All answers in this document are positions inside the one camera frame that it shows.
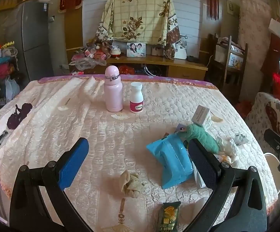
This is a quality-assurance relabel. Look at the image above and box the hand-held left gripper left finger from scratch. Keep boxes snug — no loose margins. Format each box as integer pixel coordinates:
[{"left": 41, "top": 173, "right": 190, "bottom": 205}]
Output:
[{"left": 9, "top": 137, "right": 93, "bottom": 232}]

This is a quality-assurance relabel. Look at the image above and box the large wedding photo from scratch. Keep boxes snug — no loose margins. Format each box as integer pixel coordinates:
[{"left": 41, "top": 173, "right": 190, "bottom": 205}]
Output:
[{"left": 174, "top": 37, "right": 187, "bottom": 60}]

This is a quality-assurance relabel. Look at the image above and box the floral yellow cloth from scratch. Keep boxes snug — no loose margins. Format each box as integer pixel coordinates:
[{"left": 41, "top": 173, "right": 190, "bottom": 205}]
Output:
[{"left": 96, "top": 0, "right": 181, "bottom": 58}]

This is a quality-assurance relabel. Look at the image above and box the clear plastic bag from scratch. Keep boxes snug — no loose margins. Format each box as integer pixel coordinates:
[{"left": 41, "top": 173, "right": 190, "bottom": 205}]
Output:
[{"left": 70, "top": 58, "right": 107, "bottom": 71}]

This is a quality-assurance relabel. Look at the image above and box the small wall picture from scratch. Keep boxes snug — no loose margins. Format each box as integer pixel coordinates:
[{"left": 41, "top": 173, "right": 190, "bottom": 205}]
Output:
[{"left": 227, "top": 1, "right": 240, "bottom": 16}]

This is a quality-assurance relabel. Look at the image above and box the dark purple hair scrunchie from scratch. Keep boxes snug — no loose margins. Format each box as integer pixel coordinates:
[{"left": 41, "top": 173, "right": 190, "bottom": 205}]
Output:
[{"left": 7, "top": 103, "right": 33, "bottom": 130}]

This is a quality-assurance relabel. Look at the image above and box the red tassel ornament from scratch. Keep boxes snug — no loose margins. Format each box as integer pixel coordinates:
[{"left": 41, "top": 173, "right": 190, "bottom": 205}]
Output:
[{"left": 207, "top": 0, "right": 222, "bottom": 21}]

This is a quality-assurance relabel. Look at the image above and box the rolled floral pink mattress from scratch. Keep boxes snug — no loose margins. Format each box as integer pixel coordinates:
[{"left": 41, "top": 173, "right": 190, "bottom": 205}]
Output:
[{"left": 238, "top": 0, "right": 272, "bottom": 54}]

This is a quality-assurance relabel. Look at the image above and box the white pill bottle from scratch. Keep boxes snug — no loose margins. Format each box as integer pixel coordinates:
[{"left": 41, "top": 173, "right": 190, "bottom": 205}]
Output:
[{"left": 130, "top": 82, "right": 144, "bottom": 113}]

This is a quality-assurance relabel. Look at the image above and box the green snack wrapper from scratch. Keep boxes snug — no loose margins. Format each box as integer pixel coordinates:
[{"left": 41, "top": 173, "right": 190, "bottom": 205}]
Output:
[{"left": 157, "top": 201, "right": 181, "bottom": 232}]

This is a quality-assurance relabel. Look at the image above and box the white plastic wrapper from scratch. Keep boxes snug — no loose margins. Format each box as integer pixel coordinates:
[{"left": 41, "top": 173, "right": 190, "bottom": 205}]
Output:
[{"left": 234, "top": 132, "right": 248, "bottom": 146}]

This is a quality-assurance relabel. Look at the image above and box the wooden cabinet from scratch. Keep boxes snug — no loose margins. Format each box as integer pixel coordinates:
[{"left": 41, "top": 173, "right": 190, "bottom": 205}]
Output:
[{"left": 69, "top": 55, "right": 208, "bottom": 81}]

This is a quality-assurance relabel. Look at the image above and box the white round bin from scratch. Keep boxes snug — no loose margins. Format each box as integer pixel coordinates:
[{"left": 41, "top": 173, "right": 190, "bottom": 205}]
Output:
[{"left": 264, "top": 153, "right": 280, "bottom": 194}]

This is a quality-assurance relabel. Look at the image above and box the white paper bag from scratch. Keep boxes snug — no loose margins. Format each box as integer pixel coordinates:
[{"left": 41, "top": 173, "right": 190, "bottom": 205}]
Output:
[{"left": 268, "top": 18, "right": 280, "bottom": 39}]

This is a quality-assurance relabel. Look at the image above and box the framed couple photo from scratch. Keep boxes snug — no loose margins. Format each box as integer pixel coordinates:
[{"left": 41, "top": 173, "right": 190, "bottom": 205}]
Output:
[{"left": 127, "top": 43, "right": 146, "bottom": 57}]

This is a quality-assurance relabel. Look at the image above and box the cluttered storage rack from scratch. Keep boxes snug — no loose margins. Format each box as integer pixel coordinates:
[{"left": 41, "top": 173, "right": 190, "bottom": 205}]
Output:
[{"left": 0, "top": 36, "right": 22, "bottom": 107}]

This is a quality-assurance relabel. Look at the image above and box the pile of bottles and toys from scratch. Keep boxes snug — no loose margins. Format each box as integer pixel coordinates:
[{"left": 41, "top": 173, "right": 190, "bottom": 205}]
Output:
[{"left": 72, "top": 40, "right": 121, "bottom": 62}]

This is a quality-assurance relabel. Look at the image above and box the pink bottle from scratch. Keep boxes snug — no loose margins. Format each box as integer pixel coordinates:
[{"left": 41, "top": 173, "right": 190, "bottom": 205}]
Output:
[{"left": 104, "top": 66, "right": 123, "bottom": 112}]

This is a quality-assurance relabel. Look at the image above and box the wooden chair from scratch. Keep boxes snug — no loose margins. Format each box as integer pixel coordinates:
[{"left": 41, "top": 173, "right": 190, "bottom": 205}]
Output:
[{"left": 208, "top": 34, "right": 249, "bottom": 99}]

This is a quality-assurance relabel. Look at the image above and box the pink quilted bed mattress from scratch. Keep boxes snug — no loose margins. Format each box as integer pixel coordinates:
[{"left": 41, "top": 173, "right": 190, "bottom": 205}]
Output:
[{"left": 0, "top": 74, "right": 279, "bottom": 232}]

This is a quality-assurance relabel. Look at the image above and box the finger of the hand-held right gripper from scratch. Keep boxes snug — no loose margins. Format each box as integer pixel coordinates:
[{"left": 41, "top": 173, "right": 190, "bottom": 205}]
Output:
[{"left": 263, "top": 128, "right": 280, "bottom": 151}]

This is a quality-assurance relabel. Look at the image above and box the green knitted cloth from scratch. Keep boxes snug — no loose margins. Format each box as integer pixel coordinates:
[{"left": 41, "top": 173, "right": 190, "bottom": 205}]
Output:
[{"left": 177, "top": 124, "right": 221, "bottom": 154}]

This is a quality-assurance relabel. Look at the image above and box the white green carton box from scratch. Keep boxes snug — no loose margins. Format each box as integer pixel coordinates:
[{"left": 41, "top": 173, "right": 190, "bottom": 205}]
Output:
[{"left": 191, "top": 106, "right": 213, "bottom": 129}]

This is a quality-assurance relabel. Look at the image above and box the crumpled beige paper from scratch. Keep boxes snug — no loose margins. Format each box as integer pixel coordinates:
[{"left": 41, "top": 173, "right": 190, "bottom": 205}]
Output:
[{"left": 119, "top": 170, "right": 145, "bottom": 199}]

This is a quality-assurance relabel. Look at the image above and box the crumpled white tissue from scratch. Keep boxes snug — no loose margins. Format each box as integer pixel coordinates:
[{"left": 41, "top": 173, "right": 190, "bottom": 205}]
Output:
[{"left": 216, "top": 136, "right": 239, "bottom": 161}]

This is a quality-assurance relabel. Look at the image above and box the grey refrigerator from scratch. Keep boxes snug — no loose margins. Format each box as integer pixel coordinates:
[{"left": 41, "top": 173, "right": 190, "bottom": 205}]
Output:
[{"left": 0, "top": 1, "right": 55, "bottom": 83}]

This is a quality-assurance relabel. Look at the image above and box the floral covered sofa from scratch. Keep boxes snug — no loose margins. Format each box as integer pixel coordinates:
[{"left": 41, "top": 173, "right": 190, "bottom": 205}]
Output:
[{"left": 245, "top": 92, "right": 280, "bottom": 155}]

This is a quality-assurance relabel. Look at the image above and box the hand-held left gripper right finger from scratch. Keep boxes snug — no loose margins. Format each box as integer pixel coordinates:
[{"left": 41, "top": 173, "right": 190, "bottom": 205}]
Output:
[{"left": 187, "top": 138, "right": 268, "bottom": 232}]

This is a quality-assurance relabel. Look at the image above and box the orange red floor bag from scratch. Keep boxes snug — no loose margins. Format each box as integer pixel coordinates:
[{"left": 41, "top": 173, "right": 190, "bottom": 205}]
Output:
[{"left": 235, "top": 100, "right": 252, "bottom": 118}]

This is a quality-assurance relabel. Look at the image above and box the blue wet wipes packet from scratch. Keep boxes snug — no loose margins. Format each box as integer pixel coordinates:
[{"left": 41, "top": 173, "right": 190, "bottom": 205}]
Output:
[{"left": 146, "top": 132, "right": 195, "bottom": 189}]

